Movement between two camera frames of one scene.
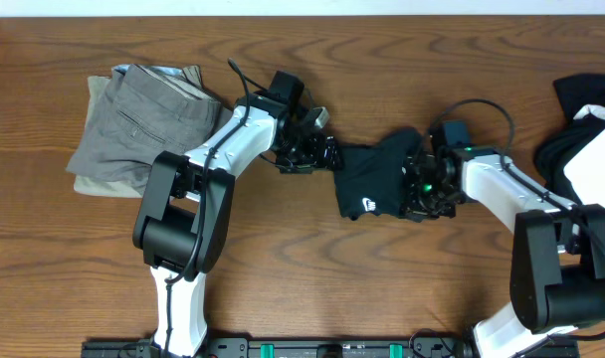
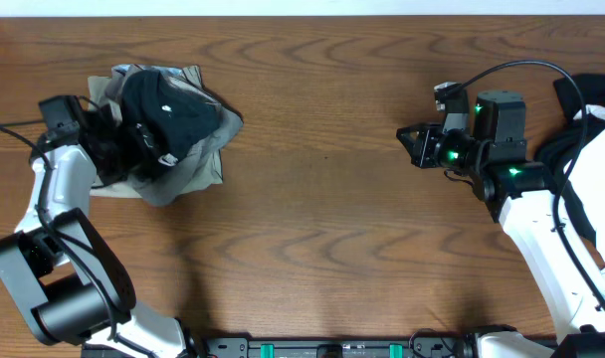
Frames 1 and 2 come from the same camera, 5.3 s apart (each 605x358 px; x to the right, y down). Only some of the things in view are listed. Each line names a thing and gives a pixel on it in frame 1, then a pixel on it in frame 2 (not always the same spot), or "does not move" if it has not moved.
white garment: x=594 y=172 does not move
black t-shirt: x=371 y=178 to x=174 y=116
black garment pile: x=556 y=151 does not move
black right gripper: x=410 y=205 to x=420 y=151
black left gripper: x=313 y=160 to x=141 y=156
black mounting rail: x=292 y=349 does not move
